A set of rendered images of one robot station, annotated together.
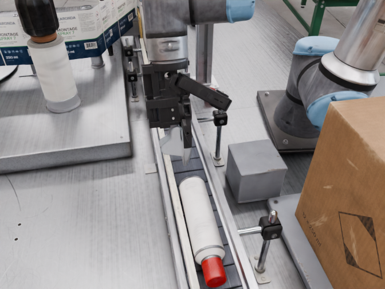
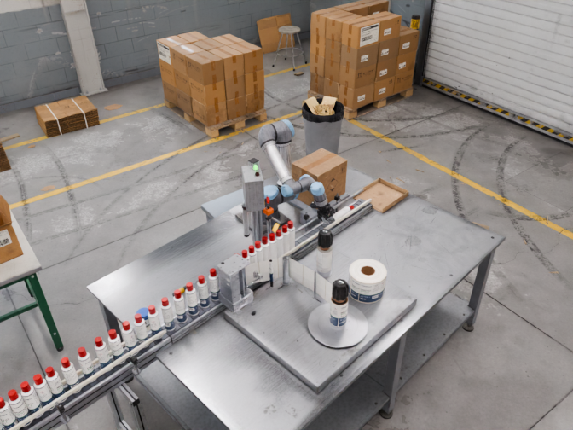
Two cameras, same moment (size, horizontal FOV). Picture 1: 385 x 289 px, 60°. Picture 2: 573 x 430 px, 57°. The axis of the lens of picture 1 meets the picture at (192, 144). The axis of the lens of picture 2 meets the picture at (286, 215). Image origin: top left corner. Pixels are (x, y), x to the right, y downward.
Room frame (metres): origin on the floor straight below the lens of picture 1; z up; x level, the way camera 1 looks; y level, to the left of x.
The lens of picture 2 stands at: (2.20, 2.17, 2.94)
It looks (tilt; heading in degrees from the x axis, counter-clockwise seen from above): 36 degrees down; 237
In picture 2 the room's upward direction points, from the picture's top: 1 degrees counter-clockwise
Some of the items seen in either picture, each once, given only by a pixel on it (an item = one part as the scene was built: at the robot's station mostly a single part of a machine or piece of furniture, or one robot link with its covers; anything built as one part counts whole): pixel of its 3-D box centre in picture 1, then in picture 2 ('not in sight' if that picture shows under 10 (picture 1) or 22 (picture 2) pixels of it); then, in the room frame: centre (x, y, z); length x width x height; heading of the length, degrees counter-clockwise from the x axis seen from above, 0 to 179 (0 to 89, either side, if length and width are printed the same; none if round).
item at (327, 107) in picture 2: not in sight; (323, 114); (-0.98, -1.99, 0.50); 0.42 x 0.41 x 0.28; 3
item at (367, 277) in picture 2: not in sight; (367, 280); (0.67, 0.60, 0.95); 0.20 x 0.20 x 0.14
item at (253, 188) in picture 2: not in sight; (253, 188); (1.03, 0.04, 1.38); 0.17 x 0.10 x 0.19; 67
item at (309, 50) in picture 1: (317, 66); (269, 197); (0.73, -0.30, 1.02); 0.13 x 0.12 x 0.14; 179
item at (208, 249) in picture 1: (202, 227); (342, 213); (0.35, -0.02, 0.91); 0.20 x 0.05 x 0.05; 11
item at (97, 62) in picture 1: (92, 38); (286, 270); (1.01, 0.31, 0.97); 0.05 x 0.05 x 0.19
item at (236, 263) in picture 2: not in sight; (233, 264); (1.31, 0.28, 1.14); 0.14 x 0.11 x 0.01; 12
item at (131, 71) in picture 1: (132, 80); not in sight; (0.89, 0.18, 0.89); 0.03 x 0.03 x 0.12; 12
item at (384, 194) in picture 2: not in sight; (380, 194); (-0.07, -0.10, 0.85); 0.30 x 0.26 x 0.04; 12
